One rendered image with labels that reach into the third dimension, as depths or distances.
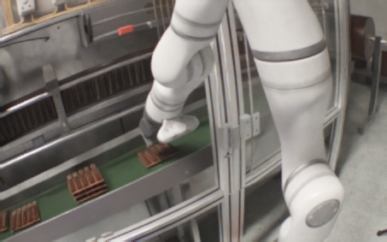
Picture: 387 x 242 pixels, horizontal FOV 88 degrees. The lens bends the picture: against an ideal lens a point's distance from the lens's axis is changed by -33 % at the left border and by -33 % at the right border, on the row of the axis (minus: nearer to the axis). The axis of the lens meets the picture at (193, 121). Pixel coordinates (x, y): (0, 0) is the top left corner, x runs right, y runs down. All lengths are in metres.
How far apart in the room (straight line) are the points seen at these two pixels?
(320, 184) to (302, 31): 0.21
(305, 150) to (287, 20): 0.20
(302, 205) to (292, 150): 0.08
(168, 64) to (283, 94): 0.20
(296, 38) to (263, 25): 0.03
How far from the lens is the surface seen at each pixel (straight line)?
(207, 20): 0.36
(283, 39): 0.26
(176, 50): 0.40
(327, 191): 0.37
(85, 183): 0.70
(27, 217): 0.77
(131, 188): 0.71
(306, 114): 0.30
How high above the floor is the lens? 1.12
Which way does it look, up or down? 27 degrees down
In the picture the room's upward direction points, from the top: 8 degrees counter-clockwise
